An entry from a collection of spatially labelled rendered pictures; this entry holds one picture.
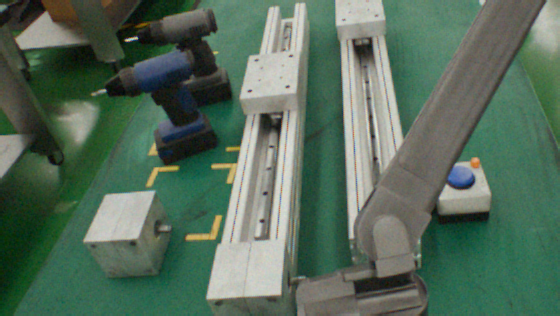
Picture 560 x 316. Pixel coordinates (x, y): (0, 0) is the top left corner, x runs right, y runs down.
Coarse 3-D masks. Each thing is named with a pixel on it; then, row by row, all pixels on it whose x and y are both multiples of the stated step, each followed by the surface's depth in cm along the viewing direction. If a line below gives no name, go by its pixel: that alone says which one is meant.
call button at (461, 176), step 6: (456, 168) 79; (462, 168) 79; (468, 168) 79; (450, 174) 79; (456, 174) 78; (462, 174) 78; (468, 174) 78; (450, 180) 78; (456, 180) 77; (462, 180) 77; (468, 180) 77; (462, 186) 77
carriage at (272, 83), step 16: (256, 64) 104; (272, 64) 103; (288, 64) 102; (256, 80) 99; (272, 80) 98; (288, 80) 98; (240, 96) 96; (256, 96) 95; (272, 96) 95; (288, 96) 94; (256, 112) 97; (272, 112) 99
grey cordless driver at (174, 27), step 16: (176, 16) 107; (192, 16) 106; (208, 16) 107; (144, 32) 106; (160, 32) 106; (176, 32) 106; (192, 32) 107; (208, 32) 108; (192, 48) 110; (208, 48) 112; (208, 64) 114; (192, 80) 114; (208, 80) 114; (224, 80) 116; (208, 96) 116; (224, 96) 117
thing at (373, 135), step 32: (352, 64) 106; (384, 64) 104; (352, 96) 97; (384, 96) 95; (352, 128) 89; (384, 128) 94; (352, 160) 83; (384, 160) 87; (352, 192) 77; (352, 224) 72; (352, 256) 73; (416, 256) 73
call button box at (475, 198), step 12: (480, 168) 80; (480, 180) 78; (444, 192) 78; (456, 192) 77; (468, 192) 77; (480, 192) 77; (444, 204) 77; (456, 204) 77; (468, 204) 77; (480, 204) 77; (444, 216) 79; (456, 216) 79; (468, 216) 79; (480, 216) 79
